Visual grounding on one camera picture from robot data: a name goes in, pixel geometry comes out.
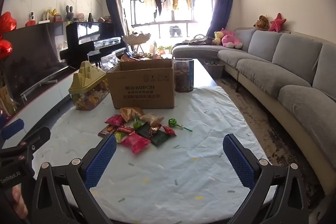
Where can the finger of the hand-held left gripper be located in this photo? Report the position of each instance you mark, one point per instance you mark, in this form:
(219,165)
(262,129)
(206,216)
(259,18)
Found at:
(11,129)
(34,138)

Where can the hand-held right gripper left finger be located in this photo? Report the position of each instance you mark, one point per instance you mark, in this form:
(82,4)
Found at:
(101,163)

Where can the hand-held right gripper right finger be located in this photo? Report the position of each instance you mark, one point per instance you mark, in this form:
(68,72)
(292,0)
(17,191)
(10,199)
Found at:
(239,161)

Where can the dark red heart-print snack packet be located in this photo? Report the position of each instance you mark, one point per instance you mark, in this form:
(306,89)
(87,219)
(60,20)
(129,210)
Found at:
(126,129)

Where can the red triangular snack packet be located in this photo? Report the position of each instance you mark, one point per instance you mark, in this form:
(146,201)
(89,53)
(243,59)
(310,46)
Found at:
(169,131)

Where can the brown cardboard box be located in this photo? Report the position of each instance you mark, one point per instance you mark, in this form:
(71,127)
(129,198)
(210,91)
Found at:
(143,85)

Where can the person's left hand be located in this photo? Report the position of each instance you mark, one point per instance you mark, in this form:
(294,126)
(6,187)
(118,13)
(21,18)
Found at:
(18,200)

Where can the yellow-green candy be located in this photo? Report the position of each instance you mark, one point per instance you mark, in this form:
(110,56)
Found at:
(119,137)

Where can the brown biscuit packet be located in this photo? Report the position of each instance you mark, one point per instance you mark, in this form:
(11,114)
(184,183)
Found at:
(107,130)

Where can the patterned rug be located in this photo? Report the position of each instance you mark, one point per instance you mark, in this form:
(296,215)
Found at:
(262,129)

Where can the large bright red snack packet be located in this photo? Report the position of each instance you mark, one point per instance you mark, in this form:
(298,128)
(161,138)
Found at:
(135,142)

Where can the pink-red snack packet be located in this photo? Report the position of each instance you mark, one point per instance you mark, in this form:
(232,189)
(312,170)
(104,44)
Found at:
(115,119)

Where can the green lollipop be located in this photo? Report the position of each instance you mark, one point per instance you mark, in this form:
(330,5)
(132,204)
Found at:
(137,124)
(172,123)

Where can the orange snack packet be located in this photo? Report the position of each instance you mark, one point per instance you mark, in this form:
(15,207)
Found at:
(131,113)

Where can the dark green snack packet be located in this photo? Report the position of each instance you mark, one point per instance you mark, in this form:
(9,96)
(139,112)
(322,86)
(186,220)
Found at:
(157,139)

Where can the shiny wrapped candy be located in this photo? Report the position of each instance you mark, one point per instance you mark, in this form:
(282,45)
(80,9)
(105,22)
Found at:
(153,131)

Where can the beige snack packet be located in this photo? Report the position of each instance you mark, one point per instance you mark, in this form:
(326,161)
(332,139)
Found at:
(152,119)

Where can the clear jar with gold lid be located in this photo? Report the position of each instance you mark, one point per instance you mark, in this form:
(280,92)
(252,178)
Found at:
(88,87)

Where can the black television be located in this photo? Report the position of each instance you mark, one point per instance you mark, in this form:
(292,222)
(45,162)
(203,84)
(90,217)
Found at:
(29,56)

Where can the red heart balloon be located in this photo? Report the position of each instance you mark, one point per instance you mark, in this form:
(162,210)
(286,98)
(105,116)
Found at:
(5,49)

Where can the grey storage bin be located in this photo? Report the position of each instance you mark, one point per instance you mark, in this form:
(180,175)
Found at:
(214,67)

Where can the grey sofa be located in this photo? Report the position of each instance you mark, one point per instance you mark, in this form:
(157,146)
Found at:
(275,69)

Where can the clear hexagonal snack jar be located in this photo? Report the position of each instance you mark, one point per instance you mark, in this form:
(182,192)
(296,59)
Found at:
(183,74)

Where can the clear snack bag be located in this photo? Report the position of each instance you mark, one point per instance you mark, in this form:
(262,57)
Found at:
(109,61)

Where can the red star balloon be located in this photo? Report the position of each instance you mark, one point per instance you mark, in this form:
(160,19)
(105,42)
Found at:
(6,23)

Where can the pile of snack packets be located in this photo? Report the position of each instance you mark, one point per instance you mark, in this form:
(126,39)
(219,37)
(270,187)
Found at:
(141,57)

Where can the black piano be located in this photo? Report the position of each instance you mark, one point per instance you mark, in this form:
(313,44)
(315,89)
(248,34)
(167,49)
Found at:
(84,35)

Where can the yellow flower gift box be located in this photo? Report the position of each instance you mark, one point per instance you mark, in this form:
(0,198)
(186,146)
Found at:
(51,15)

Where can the pink plush toy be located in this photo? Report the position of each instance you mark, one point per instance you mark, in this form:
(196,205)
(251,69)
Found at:
(231,39)

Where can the yellow plush toy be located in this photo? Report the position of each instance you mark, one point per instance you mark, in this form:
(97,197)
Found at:
(217,37)

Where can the bag on sofa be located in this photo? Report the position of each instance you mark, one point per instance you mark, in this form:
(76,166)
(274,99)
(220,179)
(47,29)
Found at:
(200,40)

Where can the grey bunny plush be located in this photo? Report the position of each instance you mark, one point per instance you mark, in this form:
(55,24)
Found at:
(69,14)

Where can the shell-shaped bowl on stand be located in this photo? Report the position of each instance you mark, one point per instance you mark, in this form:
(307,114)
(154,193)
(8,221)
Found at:
(136,39)

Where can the potted plants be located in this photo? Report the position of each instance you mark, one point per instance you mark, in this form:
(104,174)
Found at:
(164,50)

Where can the small doll plush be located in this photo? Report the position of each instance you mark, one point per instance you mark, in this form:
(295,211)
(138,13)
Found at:
(80,17)

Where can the black metronome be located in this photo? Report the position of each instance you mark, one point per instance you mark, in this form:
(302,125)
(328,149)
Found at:
(90,18)

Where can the brown plush toy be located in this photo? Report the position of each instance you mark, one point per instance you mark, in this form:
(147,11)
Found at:
(262,22)

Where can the pink star pillow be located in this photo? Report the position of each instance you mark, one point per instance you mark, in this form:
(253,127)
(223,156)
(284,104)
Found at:
(277,22)

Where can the hanging dark shorts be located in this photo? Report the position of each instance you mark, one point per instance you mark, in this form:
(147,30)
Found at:
(175,30)

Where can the blue curtain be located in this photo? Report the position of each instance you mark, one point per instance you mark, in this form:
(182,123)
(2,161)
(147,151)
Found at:
(113,8)
(221,3)

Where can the small white camera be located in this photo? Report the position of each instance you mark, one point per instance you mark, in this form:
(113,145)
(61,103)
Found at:
(31,16)

